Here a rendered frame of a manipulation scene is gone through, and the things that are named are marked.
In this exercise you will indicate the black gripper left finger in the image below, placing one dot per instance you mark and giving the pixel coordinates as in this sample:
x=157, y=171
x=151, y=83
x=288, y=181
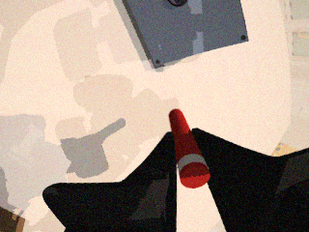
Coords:
x=146, y=198

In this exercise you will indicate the red peg with grey band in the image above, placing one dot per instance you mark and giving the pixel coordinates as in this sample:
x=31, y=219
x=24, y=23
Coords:
x=191, y=164

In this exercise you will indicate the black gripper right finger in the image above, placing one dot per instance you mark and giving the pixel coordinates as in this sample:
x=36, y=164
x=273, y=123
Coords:
x=248, y=186

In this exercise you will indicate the dark grey sloped panel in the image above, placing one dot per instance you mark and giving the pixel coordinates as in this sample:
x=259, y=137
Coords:
x=175, y=29

